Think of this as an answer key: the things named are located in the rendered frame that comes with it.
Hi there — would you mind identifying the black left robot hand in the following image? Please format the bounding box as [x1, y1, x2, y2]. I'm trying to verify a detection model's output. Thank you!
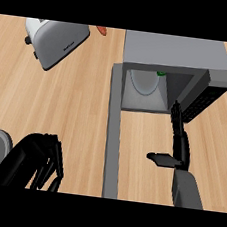
[0, 127, 69, 194]

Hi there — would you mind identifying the grey microwave door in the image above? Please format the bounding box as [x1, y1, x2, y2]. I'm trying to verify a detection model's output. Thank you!
[96, 62, 135, 201]

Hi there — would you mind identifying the green-capped milk carton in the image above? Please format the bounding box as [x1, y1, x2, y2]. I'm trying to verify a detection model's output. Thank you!
[155, 70, 168, 78]

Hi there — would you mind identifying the grey microwave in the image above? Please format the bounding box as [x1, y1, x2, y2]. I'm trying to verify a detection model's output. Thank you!
[115, 29, 227, 129]

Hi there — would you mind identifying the white and grey toaster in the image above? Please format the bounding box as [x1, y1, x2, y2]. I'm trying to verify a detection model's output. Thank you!
[19, 17, 92, 77]

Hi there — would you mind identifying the orange carrot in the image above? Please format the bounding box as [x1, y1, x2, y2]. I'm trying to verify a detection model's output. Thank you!
[95, 26, 109, 37]

